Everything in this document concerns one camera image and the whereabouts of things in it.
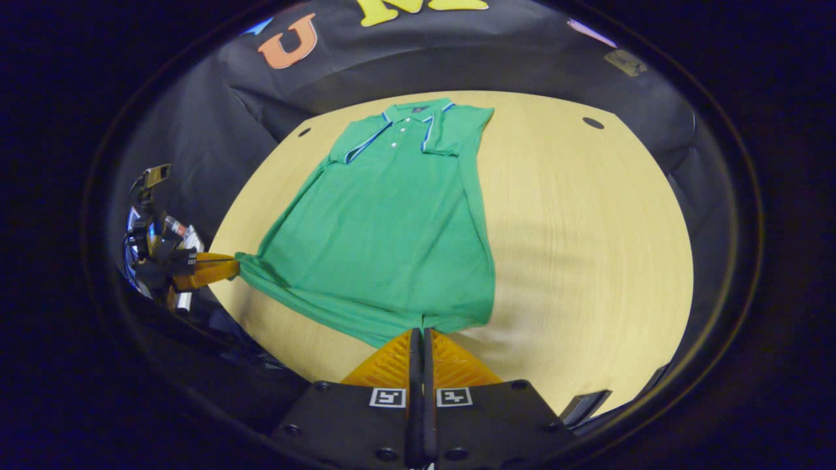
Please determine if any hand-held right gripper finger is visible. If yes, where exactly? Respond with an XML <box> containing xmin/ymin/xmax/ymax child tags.
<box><xmin>271</xmin><ymin>328</ymin><xmax>422</xmax><ymax>470</ymax></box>
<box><xmin>423</xmin><ymin>328</ymin><xmax>575</xmax><ymax>470</ymax></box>

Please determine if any green T-shirt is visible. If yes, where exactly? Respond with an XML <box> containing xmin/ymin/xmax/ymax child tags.
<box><xmin>235</xmin><ymin>98</ymin><xmax>497</xmax><ymax>349</ymax></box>

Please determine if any dark grey flat object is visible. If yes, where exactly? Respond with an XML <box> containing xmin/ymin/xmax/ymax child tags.
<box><xmin>560</xmin><ymin>389</ymin><xmax>613</xmax><ymax>428</ymax></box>

